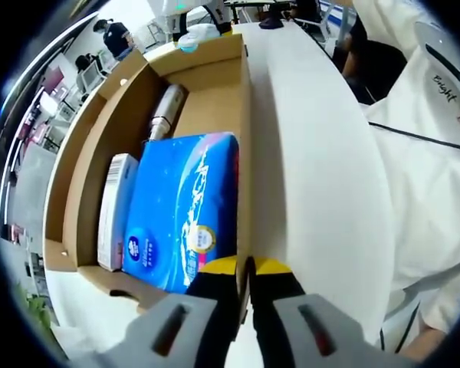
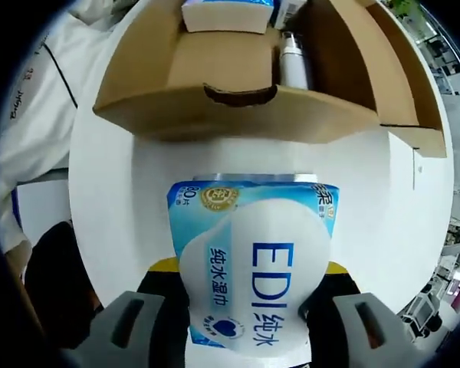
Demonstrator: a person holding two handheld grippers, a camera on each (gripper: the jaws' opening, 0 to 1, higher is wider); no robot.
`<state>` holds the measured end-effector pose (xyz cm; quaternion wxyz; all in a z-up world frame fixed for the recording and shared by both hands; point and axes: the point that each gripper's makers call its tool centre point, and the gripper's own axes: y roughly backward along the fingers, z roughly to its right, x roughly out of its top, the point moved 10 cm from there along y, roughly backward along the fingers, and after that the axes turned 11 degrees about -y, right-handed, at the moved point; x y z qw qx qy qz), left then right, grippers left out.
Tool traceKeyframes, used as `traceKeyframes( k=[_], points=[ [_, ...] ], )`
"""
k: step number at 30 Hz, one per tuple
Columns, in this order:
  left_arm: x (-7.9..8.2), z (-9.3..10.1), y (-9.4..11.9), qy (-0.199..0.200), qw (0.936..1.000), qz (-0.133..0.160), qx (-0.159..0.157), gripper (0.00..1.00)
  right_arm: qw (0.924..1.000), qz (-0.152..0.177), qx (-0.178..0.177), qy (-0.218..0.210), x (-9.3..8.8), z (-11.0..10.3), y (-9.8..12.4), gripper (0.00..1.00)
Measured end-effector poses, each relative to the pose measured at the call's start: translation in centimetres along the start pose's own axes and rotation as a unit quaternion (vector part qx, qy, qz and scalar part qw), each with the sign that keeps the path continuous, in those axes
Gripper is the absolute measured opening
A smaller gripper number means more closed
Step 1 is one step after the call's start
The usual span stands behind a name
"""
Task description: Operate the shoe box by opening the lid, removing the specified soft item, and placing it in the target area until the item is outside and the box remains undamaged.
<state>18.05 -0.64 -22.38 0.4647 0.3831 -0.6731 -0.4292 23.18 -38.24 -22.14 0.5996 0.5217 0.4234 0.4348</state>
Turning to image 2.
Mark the soft wet wipes pack item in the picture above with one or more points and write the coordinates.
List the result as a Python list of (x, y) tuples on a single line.
[(253, 237)]

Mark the white office chair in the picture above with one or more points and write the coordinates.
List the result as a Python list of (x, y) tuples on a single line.
[(423, 316)]

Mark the blue tissue pack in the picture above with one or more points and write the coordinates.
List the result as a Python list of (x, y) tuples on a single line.
[(226, 19)]

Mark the person in white shirt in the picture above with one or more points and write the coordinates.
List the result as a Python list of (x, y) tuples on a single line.
[(34, 134)]

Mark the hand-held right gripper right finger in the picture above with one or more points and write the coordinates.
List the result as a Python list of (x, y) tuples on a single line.
[(341, 283)]

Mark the brown cardboard shoe box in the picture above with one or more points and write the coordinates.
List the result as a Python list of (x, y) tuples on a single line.
[(176, 111)]

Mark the white pump bottle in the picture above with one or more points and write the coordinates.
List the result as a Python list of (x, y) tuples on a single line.
[(293, 61)]

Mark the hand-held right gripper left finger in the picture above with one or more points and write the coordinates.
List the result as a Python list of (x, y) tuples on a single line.
[(153, 283)]

